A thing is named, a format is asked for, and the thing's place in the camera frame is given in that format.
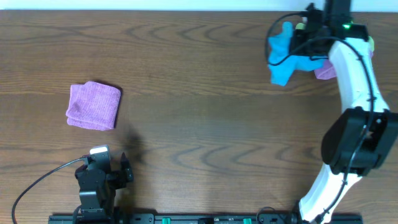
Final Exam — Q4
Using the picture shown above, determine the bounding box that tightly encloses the blue microfibre cloth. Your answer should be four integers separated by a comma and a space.
267, 22, 325, 86

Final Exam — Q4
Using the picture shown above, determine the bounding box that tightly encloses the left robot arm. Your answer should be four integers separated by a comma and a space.
72, 151, 134, 223

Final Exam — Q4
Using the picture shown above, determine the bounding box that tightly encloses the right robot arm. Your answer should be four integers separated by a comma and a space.
289, 1, 397, 223

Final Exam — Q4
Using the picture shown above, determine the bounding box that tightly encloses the green cloth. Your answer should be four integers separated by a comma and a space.
295, 23, 374, 52

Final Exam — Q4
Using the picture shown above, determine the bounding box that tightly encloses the crumpled purple cloth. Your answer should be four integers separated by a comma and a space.
313, 49, 374, 80

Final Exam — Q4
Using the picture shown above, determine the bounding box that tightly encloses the folded purple cloth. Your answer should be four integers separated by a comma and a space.
66, 81, 121, 131

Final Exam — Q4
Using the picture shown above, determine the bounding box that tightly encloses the left camera cable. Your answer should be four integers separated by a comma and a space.
11, 157, 90, 224

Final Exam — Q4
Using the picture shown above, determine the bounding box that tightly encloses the camera cable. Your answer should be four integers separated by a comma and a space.
11, 157, 90, 224
264, 11, 379, 224

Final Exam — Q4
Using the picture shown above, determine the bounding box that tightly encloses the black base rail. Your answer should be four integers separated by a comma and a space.
47, 213, 364, 224

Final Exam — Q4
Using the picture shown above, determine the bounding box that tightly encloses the right camera cable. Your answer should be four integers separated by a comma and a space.
264, 11, 379, 224

